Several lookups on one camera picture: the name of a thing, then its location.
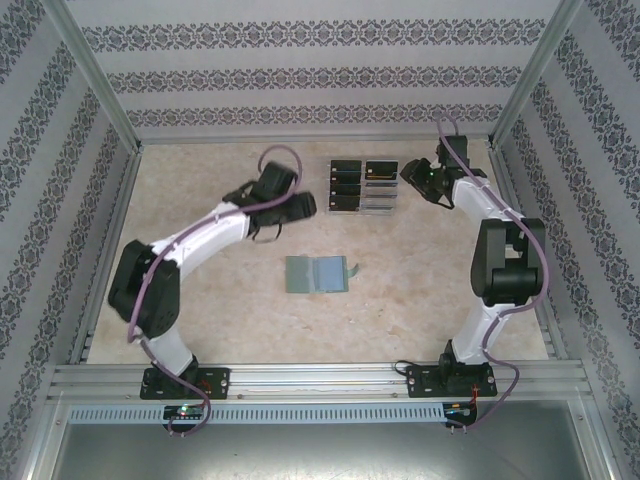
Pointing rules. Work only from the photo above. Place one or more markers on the green card holder wallet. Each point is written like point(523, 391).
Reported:
point(327, 274)

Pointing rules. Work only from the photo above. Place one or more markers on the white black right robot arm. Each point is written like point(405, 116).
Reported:
point(470, 200)

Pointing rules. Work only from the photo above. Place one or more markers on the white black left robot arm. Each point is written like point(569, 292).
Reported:
point(215, 232)

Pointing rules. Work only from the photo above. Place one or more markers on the small controller board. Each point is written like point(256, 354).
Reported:
point(185, 412)
point(460, 411)

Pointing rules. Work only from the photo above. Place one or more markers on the grey metal panel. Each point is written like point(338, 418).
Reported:
point(320, 455)

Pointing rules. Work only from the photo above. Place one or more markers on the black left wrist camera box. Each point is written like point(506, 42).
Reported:
point(275, 180)

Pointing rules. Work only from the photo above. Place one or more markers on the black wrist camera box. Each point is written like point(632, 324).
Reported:
point(455, 150)
point(275, 180)

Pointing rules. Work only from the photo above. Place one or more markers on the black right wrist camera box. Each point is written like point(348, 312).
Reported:
point(455, 150)

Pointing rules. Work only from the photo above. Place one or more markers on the aluminium frame rail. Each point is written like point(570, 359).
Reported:
point(502, 172)
point(121, 210)

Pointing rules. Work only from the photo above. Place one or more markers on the aluminium frame post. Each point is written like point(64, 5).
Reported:
point(47, 435)
point(102, 75)
point(595, 440)
point(530, 75)

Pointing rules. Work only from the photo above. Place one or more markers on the long aluminium base rail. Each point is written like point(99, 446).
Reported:
point(320, 380)

